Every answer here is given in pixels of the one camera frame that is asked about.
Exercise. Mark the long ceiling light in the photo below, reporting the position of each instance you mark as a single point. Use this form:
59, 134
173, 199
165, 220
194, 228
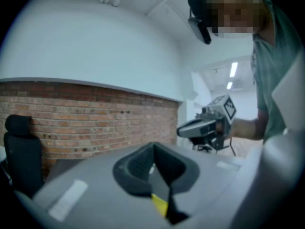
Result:
234, 69

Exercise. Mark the person's right forearm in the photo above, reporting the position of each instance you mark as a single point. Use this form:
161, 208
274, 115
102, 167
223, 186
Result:
247, 128

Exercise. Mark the person's green shirt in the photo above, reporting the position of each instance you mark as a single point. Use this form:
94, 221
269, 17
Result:
274, 63

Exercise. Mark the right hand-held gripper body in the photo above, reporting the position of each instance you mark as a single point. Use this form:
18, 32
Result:
225, 113

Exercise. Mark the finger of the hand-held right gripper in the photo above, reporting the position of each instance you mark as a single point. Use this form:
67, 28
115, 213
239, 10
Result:
193, 128

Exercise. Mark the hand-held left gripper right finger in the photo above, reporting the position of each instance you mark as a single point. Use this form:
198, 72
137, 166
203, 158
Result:
181, 175

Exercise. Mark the black head-worn camera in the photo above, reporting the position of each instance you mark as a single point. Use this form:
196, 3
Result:
199, 25

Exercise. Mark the black office chair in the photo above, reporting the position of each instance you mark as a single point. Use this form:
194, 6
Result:
23, 151

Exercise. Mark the short ceiling light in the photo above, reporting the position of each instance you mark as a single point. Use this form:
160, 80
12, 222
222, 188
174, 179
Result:
229, 85

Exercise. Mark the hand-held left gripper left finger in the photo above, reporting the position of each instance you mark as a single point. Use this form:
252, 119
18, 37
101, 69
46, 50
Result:
133, 175

